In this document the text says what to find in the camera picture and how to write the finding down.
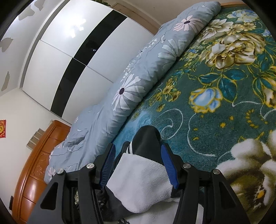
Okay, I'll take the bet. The red wall decoration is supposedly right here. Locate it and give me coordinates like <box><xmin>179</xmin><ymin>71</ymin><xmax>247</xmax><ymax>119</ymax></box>
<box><xmin>0</xmin><ymin>120</ymin><xmax>6</xmax><ymax>138</ymax></box>

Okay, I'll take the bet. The black grey fleece hoodie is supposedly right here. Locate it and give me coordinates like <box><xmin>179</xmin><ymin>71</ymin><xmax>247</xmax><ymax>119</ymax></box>
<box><xmin>97</xmin><ymin>126</ymin><xmax>180</xmax><ymax>223</ymax></box>

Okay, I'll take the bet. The orange wooden headboard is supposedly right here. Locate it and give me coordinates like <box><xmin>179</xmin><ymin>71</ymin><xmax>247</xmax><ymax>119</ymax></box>
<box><xmin>12</xmin><ymin>120</ymin><xmax>70</xmax><ymax>223</ymax></box>

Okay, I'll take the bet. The teal floral bed blanket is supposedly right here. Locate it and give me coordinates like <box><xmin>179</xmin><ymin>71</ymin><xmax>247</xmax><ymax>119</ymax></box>
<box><xmin>114</xmin><ymin>5</ymin><xmax>275</xmax><ymax>223</ymax></box>

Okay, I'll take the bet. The light blue floral quilt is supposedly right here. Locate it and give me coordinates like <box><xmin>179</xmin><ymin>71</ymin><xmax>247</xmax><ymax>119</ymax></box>
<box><xmin>44</xmin><ymin>1</ymin><xmax>221</xmax><ymax>183</ymax></box>

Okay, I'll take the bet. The wall switch panel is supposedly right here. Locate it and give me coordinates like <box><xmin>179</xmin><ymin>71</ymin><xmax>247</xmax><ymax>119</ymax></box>
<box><xmin>26</xmin><ymin>128</ymin><xmax>45</xmax><ymax>150</ymax></box>

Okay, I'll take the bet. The white black sliding wardrobe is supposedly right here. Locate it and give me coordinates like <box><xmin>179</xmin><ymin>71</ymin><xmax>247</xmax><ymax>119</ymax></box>
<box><xmin>22</xmin><ymin>1</ymin><xmax>152</xmax><ymax>123</ymax></box>

